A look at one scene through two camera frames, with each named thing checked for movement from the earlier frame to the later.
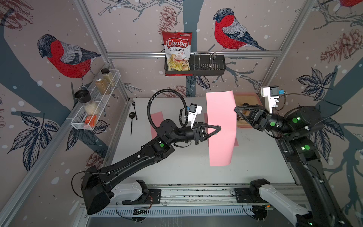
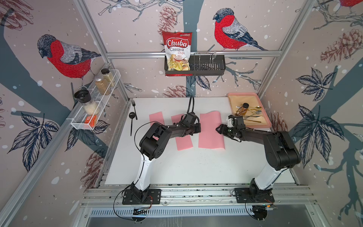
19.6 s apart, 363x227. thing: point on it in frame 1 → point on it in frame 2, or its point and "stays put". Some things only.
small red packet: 91,120 stays put
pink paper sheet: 155,119 stays put
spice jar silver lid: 102,85 stays put
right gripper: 262,119 → 221,129
